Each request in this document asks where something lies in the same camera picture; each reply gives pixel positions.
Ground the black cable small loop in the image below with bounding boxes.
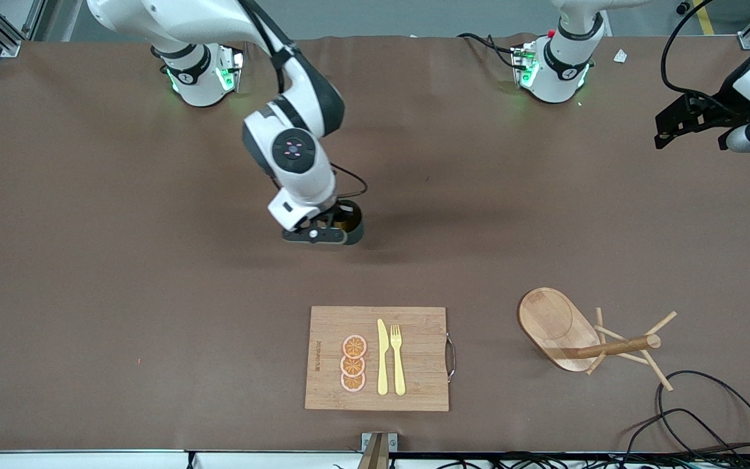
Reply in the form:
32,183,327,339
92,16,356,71
622,408,750,457

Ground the dark green ribbed cup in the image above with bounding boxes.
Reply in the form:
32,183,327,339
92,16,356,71
335,201,365,246

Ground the yellow plastic knife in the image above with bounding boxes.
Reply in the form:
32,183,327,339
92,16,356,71
377,319,390,396

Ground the wooden mug rack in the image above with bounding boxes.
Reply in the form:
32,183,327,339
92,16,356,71
517,287,678,392

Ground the black cable large loop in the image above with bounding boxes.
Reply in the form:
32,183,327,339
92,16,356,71
656,370,750,457

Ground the yellow plastic fork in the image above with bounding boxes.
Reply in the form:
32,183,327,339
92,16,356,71
390,324,407,397

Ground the black left base cable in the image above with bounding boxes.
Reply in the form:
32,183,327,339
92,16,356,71
458,33,520,69

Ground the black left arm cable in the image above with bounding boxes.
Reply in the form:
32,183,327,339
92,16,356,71
660,0,750,108

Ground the wooden cutting board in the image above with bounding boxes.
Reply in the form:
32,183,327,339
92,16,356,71
304,306,457,412

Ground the metal table edge bracket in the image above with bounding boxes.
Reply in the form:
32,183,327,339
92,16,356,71
357,432,398,469

